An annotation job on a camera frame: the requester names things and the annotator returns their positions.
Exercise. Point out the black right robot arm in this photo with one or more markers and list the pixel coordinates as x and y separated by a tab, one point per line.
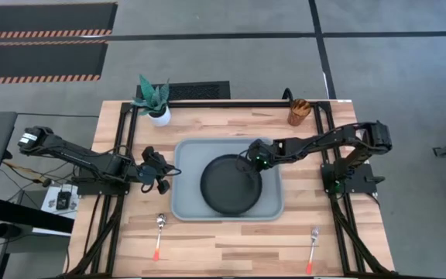
323	141

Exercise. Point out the white flat carton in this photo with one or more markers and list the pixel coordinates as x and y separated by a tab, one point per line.
49	201

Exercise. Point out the potted plant in white pot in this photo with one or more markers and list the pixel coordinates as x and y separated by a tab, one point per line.
160	118

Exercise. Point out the amber faceted cup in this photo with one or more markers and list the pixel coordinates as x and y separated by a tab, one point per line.
298	114

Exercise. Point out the black desk beam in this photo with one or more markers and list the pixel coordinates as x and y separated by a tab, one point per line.
29	217

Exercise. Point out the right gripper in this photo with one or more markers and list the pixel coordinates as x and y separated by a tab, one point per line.
263	153

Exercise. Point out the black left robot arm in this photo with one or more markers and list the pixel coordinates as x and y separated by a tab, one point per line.
83	157

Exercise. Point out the black hazard striped floor mat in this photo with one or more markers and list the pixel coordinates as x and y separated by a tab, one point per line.
45	17
41	60

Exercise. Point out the black round plate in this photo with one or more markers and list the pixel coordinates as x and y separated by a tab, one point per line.
227	190

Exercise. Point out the grey plastic tray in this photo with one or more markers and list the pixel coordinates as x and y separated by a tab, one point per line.
188	193

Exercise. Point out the black perforated floor mat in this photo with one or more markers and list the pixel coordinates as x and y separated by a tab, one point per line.
200	91

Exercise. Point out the black handheld device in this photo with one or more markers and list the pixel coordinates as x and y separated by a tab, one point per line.
63	200

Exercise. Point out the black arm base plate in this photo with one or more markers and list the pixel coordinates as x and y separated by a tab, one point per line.
103	189
362	182

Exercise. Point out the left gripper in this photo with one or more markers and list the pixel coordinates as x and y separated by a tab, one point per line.
147	174

